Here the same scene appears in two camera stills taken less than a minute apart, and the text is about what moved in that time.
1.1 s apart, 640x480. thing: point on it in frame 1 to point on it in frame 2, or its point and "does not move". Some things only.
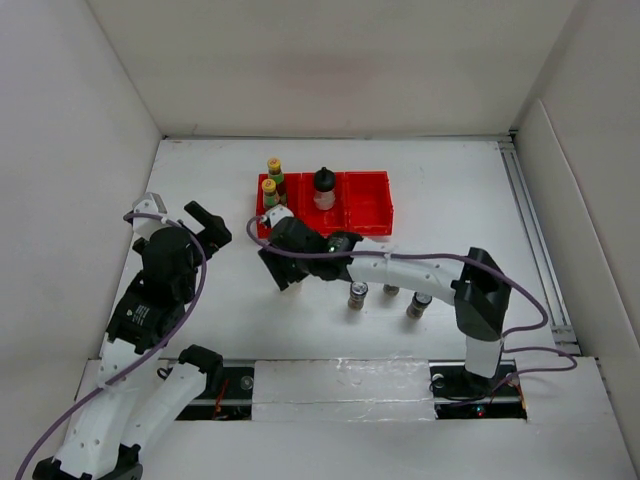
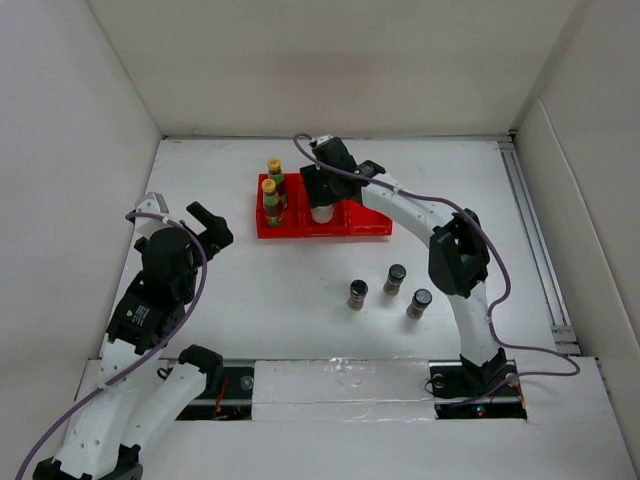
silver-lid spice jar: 357,296 does not move
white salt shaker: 295,289 to 322,214
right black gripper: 274,261 to 312,175
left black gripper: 215,234 does not move
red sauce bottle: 275,175 does not move
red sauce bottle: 271,197 does not move
